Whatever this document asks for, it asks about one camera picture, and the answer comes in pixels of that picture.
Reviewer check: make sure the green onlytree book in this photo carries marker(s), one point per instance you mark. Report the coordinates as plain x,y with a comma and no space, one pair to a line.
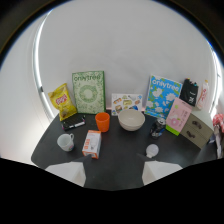
89,92

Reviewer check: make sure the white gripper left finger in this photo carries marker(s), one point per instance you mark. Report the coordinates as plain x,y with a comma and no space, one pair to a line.
71,171

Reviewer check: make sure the beige bowl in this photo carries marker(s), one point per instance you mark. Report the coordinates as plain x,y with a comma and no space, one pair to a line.
131,119

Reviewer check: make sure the beige small drawer chest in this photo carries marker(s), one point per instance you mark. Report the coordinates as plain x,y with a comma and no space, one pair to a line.
196,130

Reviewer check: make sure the blue onlytree book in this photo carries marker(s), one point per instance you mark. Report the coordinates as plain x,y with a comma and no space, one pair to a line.
162,96

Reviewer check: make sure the orange plastic cup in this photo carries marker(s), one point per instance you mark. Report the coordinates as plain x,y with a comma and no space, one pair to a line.
102,121

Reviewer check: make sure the small white round device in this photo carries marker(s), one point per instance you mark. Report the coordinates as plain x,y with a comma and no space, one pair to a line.
152,150

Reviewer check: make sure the pink and green box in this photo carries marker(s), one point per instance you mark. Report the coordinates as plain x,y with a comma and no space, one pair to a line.
179,116

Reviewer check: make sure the black pouch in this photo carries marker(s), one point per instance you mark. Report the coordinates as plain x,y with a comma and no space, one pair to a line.
190,92

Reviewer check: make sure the yellow chips bag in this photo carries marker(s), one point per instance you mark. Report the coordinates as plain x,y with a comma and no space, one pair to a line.
63,101

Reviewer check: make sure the white mug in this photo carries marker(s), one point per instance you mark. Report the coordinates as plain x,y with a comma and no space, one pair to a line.
65,142

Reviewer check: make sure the red patterned cloth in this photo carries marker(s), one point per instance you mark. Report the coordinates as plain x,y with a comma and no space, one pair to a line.
218,124

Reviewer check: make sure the white sticker card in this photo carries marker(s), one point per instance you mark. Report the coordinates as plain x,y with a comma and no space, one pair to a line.
126,103

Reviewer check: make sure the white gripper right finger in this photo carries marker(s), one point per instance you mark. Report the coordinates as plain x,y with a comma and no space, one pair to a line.
156,170

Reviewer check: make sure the orange and white box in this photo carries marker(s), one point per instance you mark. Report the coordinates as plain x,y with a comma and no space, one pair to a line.
92,143

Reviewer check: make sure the white bottle red print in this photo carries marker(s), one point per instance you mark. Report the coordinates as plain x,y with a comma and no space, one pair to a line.
203,95

